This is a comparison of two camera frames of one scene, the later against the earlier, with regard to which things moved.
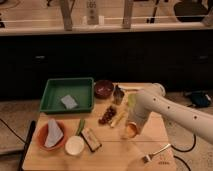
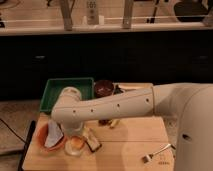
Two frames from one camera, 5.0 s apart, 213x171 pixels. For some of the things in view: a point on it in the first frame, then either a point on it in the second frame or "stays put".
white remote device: (92, 13) stays put
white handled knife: (131, 88) stays put
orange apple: (132, 129) to (76, 142)
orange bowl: (42, 133) stays put
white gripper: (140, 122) to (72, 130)
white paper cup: (74, 145) stays put
